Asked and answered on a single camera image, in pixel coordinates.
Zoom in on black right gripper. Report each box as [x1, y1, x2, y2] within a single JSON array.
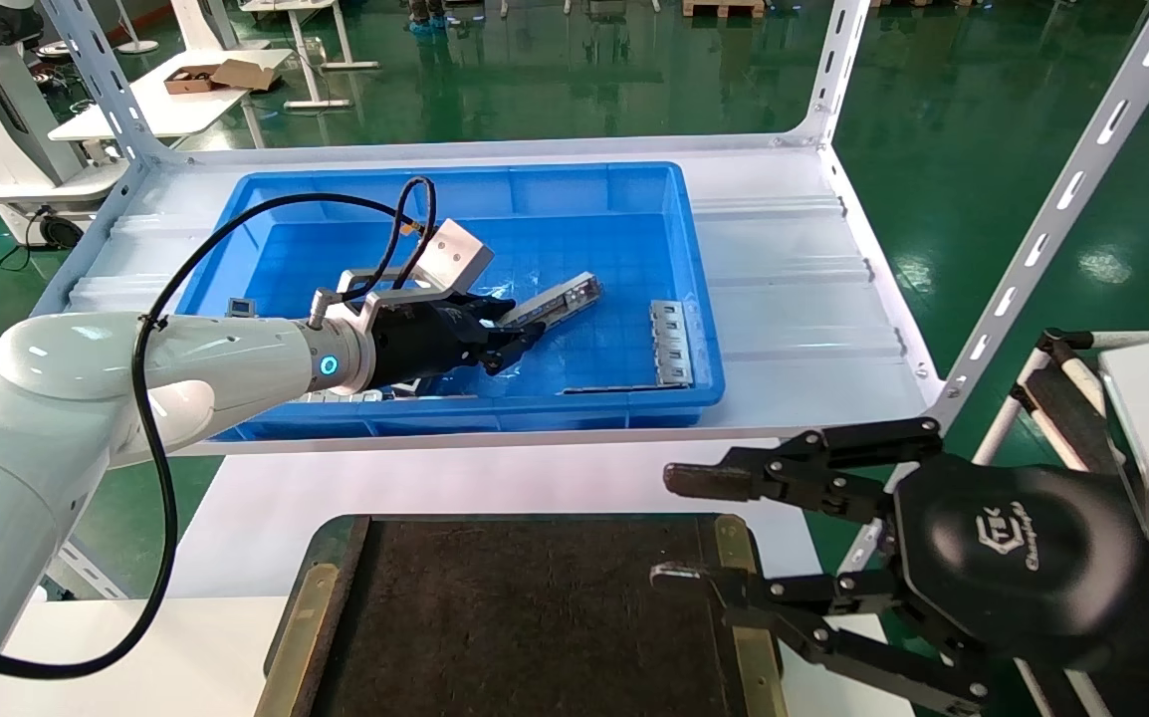
[[649, 416, 1148, 716]]

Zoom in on white desk frame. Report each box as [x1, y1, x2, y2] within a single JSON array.
[[241, 0, 381, 109]]

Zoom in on blue plastic bin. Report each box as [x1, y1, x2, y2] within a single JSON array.
[[176, 162, 727, 441]]

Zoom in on black container tray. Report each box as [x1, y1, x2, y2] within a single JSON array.
[[254, 513, 785, 717]]

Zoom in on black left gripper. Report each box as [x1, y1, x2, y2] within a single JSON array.
[[373, 294, 548, 389]]

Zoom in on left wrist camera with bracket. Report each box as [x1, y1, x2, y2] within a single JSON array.
[[336, 219, 494, 325]]

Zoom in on open cardboard box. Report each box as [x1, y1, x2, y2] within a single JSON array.
[[164, 58, 277, 96]]

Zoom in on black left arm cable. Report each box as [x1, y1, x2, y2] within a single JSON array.
[[0, 176, 438, 681]]

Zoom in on perforated grey metal bar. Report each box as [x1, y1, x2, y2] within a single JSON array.
[[498, 272, 602, 332]]

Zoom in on white metal shelf rack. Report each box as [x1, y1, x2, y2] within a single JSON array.
[[32, 0, 1149, 598]]

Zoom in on white work table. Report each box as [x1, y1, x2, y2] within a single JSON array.
[[47, 48, 295, 140]]

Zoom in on white tube cart black shelves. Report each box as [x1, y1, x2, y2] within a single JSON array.
[[973, 327, 1133, 489]]

